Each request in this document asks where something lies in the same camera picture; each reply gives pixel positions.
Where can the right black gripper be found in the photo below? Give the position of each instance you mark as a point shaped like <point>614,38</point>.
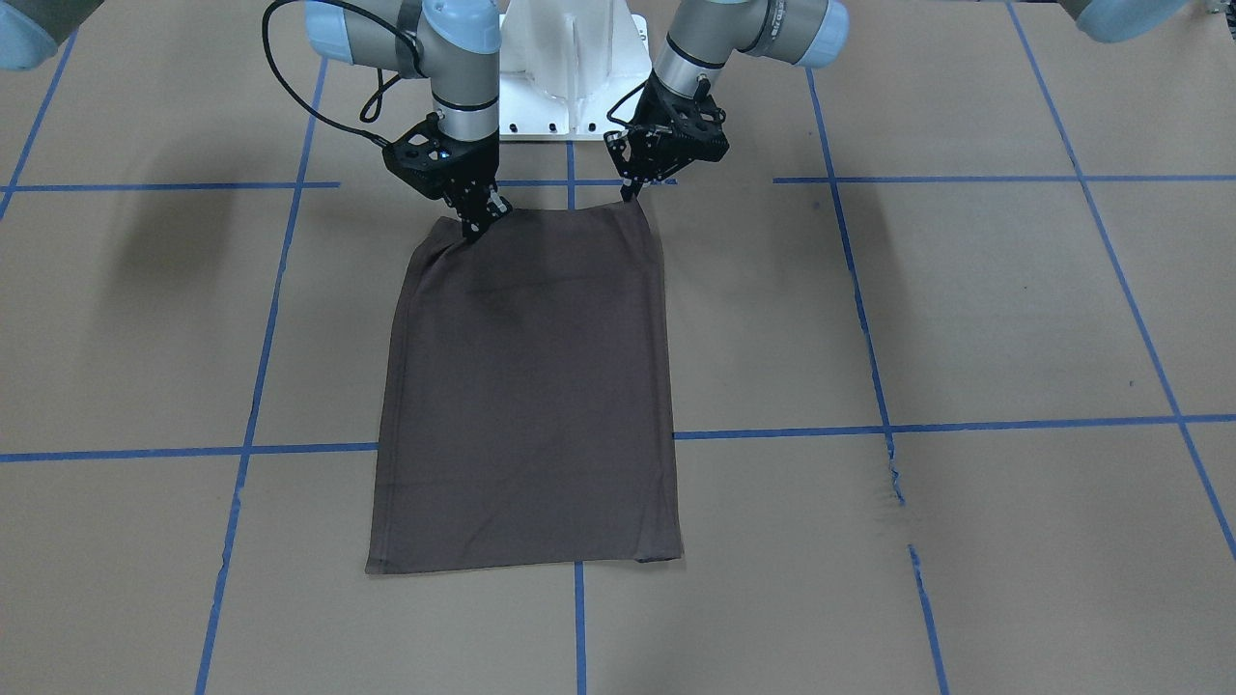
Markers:
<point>472,167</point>

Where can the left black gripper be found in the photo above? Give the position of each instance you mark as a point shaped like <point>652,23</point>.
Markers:
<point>656,109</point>

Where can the dark brown t-shirt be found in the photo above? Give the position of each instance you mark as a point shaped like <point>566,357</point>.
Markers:
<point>527,414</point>

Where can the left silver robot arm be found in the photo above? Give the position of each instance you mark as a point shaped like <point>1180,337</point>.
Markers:
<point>704,34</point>

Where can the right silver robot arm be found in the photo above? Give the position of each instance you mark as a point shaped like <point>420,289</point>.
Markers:
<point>455,45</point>

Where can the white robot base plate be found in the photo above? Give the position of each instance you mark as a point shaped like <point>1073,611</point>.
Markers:
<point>567,68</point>

